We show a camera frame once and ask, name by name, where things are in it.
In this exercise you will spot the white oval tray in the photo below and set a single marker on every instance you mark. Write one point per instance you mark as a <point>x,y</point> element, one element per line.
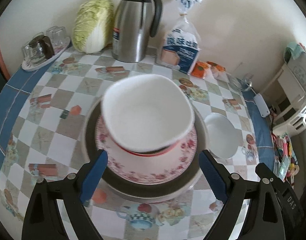
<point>58,52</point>

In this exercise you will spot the floral rimmed white plate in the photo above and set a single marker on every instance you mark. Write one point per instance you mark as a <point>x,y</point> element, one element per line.
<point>147,169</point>

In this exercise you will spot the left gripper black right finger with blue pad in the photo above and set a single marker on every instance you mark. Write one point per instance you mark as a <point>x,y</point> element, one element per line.
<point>263,220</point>

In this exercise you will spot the white power adapter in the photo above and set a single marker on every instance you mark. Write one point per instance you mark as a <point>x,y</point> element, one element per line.
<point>261,105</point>

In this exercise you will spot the stainless steel thermos jug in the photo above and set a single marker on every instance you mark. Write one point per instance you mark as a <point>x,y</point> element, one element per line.
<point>135,22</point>

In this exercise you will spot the small white round bowl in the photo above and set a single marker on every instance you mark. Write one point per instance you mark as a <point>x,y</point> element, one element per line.
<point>221,136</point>

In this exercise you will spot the red rimmed strawberry bowl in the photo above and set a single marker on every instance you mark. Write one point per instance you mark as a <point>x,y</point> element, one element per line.
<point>150,153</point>

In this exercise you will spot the toast bread bag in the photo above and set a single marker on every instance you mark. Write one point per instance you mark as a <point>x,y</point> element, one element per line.
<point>180,45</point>

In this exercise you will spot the clear glass mug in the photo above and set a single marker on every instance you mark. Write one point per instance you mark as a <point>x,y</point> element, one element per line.
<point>246,82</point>

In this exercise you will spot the white plastic basket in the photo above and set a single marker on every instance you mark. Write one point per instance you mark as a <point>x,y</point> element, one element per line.
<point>294,125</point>

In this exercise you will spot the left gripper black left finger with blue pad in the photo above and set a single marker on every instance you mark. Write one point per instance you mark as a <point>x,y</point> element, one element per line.
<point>43,220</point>

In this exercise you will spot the white shelf unit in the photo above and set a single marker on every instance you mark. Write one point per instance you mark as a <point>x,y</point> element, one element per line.
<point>291,87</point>

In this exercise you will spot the upturned clear glass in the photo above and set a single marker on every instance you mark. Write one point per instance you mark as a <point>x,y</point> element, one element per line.
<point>57,35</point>

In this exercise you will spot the orange snack packet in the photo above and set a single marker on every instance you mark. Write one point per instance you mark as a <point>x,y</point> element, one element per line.
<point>203,69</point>

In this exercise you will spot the napa cabbage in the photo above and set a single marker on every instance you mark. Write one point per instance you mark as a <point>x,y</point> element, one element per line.
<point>93,26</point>

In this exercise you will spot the white squarish bowl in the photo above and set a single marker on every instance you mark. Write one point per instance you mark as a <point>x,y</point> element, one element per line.
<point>146,113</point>

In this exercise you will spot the glass pot brown handle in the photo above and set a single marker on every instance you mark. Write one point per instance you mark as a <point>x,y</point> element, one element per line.
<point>37,50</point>

